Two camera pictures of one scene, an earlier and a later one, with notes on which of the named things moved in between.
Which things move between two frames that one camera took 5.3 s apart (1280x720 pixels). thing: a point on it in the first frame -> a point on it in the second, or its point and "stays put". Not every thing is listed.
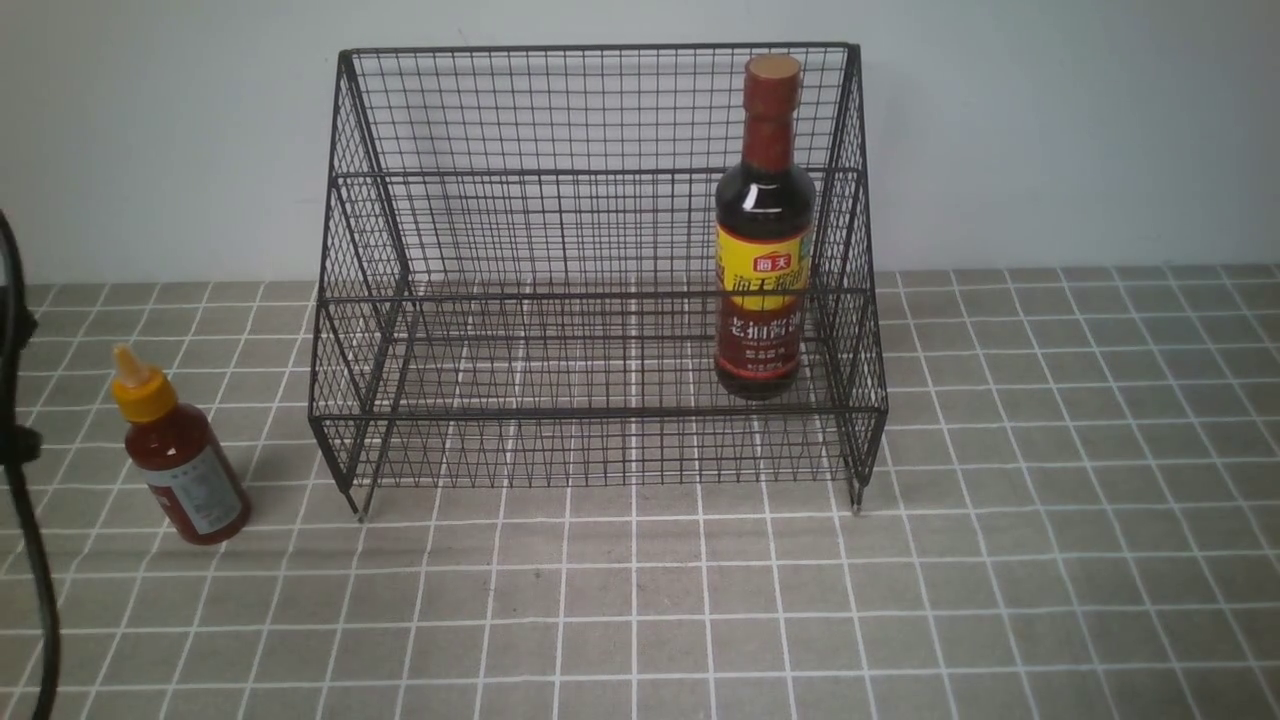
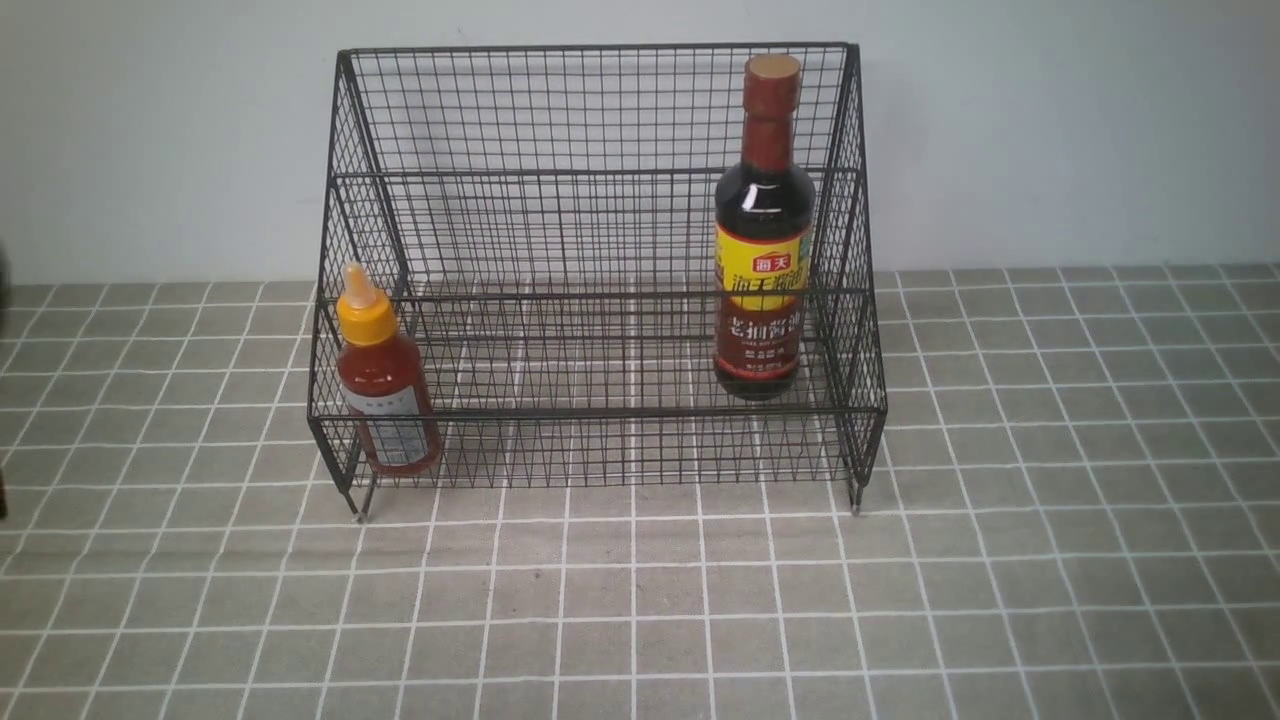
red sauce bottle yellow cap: x=178 y=454 -> x=384 y=383
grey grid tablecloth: x=1075 y=514 stays put
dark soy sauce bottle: x=764 y=241 stays put
